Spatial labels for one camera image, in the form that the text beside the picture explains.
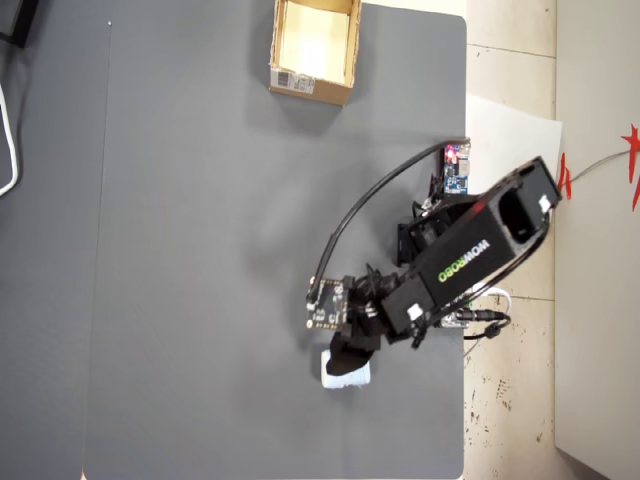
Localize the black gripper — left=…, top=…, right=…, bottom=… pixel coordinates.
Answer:
left=325, top=272, right=401, bottom=377

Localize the white block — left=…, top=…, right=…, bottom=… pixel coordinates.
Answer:
left=319, top=348, right=372, bottom=391

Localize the open cardboard box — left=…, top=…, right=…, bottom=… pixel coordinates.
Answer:
left=268, top=0, right=364, bottom=108

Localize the grey textured mat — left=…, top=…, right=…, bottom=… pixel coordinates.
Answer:
left=82, top=0, right=469, bottom=480

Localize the blue controller board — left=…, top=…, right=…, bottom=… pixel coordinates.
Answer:
left=438, top=142, right=474, bottom=196

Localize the white cabinet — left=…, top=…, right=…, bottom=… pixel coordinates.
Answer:
left=553, top=0, right=640, bottom=480

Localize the white paper sheet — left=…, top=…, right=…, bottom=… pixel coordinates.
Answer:
left=467, top=94, right=564, bottom=201

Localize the white rounded rim object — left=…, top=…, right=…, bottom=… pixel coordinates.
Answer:
left=0, top=82, right=22, bottom=197

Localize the black camera circuit board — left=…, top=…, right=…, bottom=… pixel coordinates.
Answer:
left=304, top=276, right=351, bottom=332

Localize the black camera cable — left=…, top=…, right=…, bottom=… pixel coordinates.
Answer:
left=307, top=137, right=474, bottom=301

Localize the black barrel plug cable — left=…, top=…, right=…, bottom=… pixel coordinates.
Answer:
left=462, top=308, right=512, bottom=344

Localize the thin white cable loop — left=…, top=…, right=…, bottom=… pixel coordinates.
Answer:
left=485, top=287, right=513, bottom=315

